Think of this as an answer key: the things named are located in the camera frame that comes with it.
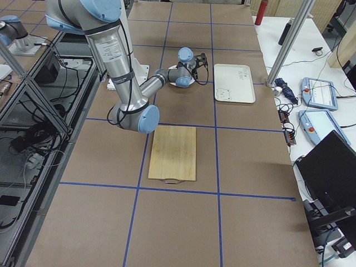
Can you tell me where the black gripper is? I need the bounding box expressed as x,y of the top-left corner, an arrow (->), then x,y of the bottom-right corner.
193,53 -> 208,72

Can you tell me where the white round plate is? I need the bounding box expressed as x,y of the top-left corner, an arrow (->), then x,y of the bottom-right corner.
169,65 -> 195,87

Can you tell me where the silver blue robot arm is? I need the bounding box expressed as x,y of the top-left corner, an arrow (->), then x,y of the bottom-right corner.
46,1 -> 208,134
1,15 -> 39,56

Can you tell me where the cream bear serving tray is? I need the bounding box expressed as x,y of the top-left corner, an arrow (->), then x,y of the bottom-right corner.
214,63 -> 256,104

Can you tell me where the red bottle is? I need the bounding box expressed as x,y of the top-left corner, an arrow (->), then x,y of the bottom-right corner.
255,0 -> 269,26

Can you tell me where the black bottle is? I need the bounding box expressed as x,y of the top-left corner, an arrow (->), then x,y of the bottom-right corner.
278,18 -> 294,46

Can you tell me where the folded blue umbrella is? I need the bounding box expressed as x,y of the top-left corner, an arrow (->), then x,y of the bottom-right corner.
275,78 -> 298,105

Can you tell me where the bamboo cutting board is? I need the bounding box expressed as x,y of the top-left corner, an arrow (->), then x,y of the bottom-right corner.
148,125 -> 196,181

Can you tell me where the black power strip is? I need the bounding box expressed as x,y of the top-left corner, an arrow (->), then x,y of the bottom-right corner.
278,110 -> 296,147

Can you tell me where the black webcam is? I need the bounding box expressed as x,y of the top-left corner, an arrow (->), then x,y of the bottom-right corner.
312,47 -> 323,56

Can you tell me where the upper teach pendant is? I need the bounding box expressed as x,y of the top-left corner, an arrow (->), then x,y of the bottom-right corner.
301,77 -> 338,111

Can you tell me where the teach pendant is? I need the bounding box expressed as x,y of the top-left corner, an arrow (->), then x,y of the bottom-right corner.
298,109 -> 351,145
301,77 -> 338,111

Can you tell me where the lower teach pendant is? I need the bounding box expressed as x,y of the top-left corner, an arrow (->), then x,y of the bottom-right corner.
298,109 -> 351,145

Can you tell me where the black monitor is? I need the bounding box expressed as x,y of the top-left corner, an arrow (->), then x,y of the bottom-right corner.
295,129 -> 356,243

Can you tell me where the aluminium frame post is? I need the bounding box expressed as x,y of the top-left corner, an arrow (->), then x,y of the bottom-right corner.
266,0 -> 315,87

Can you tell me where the metal cutting board handle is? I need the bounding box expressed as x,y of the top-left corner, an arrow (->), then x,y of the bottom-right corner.
160,179 -> 184,185

